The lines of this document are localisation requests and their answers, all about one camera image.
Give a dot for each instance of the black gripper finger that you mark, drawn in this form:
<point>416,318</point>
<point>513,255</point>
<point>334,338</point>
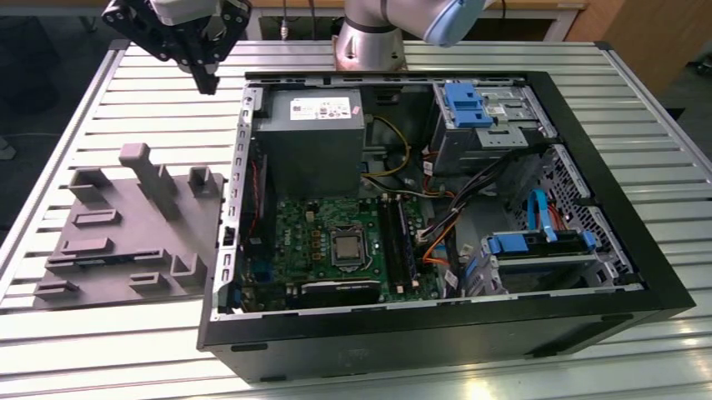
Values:
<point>234,29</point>
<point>128,25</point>

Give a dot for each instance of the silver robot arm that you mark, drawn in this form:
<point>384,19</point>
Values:
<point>367,46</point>

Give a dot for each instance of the black RAM slot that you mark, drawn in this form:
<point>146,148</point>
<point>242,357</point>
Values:
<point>390,250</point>

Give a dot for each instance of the black office chair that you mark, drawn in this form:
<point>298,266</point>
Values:
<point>28,62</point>

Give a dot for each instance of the grey power supply unit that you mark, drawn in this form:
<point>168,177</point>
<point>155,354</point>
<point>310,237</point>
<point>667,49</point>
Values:
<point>306,146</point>

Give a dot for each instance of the blue plastic drive latch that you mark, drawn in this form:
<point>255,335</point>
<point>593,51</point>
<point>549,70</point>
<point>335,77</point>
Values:
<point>464,104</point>

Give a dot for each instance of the green motherboard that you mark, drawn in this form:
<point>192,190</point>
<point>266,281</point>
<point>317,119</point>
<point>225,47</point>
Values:
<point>294,225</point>

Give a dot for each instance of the grey parts rack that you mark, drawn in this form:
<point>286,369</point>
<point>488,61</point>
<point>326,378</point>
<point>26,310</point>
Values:
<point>134,233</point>

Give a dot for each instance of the grey metal drive cage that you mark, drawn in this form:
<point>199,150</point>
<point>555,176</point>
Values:
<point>501,139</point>

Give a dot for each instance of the silver CPU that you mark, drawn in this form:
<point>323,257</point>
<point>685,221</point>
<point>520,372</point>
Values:
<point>347,248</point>

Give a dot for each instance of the white framed desk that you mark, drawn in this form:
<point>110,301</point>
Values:
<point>564,23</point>

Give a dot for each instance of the CPU socket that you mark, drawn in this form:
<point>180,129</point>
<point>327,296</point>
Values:
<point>349,265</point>

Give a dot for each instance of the black graphics card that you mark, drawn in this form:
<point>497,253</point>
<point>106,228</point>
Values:
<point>339,293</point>

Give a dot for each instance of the blue carrier hard disk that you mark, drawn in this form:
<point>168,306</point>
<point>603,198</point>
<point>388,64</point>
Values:
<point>517,243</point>

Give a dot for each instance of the wooden cabinet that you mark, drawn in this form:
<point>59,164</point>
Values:
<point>640,33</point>

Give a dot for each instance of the black PC case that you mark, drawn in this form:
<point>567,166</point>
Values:
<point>389,346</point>

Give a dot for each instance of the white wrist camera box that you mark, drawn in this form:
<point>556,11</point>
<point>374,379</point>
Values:
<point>183,12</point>

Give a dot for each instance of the blue plastic bracket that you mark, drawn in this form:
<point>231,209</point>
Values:
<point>472,268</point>

